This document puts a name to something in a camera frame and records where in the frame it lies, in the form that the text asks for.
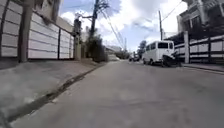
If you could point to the tall utility pole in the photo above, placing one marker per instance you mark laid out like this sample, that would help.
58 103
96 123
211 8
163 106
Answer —
93 18

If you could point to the dark motorcycle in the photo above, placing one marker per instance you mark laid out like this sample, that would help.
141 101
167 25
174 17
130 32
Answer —
170 60

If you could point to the white railed fence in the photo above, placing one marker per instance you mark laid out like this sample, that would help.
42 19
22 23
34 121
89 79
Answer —
203 46

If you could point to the distant tree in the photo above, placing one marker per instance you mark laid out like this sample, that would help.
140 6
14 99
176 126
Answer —
142 47

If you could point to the building behind white wall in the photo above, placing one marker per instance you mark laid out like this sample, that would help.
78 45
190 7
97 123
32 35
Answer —
50 8

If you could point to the dark green bush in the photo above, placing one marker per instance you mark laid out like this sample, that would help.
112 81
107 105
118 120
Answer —
94 48

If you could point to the raised grey kerb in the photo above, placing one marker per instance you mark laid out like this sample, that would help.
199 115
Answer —
205 67

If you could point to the grey concrete road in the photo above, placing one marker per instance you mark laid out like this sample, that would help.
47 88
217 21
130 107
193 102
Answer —
140 96

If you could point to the tall building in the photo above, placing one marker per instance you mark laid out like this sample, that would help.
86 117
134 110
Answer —
201 16

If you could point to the white panelled wall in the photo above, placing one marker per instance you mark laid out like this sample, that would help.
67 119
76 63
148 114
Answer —
43 40

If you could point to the dark roadside gutter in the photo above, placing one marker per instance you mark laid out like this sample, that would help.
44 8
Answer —
50 96

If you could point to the distant vehicle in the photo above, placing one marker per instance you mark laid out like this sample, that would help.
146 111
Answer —
134 57

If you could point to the thick dark pole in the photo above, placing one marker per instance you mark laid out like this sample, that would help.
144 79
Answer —
24 31

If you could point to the grey concrete sidewalk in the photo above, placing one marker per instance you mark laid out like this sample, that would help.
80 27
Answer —
30 81

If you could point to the thin utility pole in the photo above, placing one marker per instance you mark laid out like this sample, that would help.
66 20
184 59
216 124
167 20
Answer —
160 25

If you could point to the white van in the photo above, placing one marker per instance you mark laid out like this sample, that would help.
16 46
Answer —
156 50

